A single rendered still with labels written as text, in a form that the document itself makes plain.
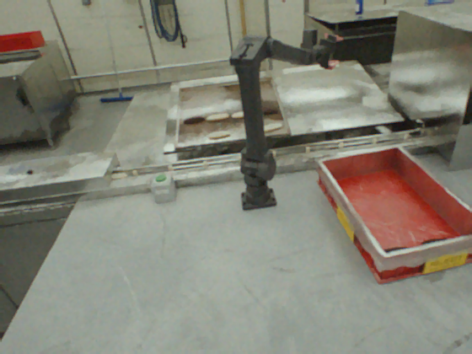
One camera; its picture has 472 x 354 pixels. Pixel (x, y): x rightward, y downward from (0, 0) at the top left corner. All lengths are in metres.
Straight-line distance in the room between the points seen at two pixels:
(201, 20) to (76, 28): 1.64
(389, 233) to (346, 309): 0.29
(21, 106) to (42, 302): 2.95
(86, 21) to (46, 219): 3.92
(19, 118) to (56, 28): 1.75
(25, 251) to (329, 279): 1.23
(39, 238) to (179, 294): 0.81
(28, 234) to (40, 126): 2.40
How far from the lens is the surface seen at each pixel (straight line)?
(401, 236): 1.08
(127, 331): 0.94
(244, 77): 0.95
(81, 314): 1.03
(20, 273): 1.80
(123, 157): 1.63
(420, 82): 1.50
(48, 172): 1.49
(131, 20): 5.02
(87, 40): 5.24
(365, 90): 1.76
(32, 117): 3.90
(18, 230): 1.61
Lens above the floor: 1.56
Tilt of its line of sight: 32 degrees down
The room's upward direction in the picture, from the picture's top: 6 degrees counter-clockwise
